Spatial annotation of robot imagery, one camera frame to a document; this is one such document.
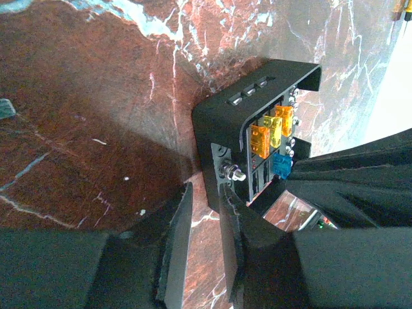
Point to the blue blade fuse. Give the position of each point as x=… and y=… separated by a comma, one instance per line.
x=282, y=165

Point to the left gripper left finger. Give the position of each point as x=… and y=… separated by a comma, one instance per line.
x=142, y=267

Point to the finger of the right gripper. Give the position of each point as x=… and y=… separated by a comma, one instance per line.
x=365, y=186

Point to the orange blade fuse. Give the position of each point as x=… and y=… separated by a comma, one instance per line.
x=286, y=113

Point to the thin black screwdriver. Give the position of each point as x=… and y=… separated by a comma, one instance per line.
x=397, y=10

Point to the black fuse box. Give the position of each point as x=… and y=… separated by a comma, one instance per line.
x=222, y=125

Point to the yellow fuse in box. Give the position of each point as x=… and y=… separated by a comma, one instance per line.
x=275, y=126

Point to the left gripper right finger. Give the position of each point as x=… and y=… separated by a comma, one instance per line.
x=266, y=267

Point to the orange handle screwdriver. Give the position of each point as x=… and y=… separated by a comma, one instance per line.
x=408, y=11

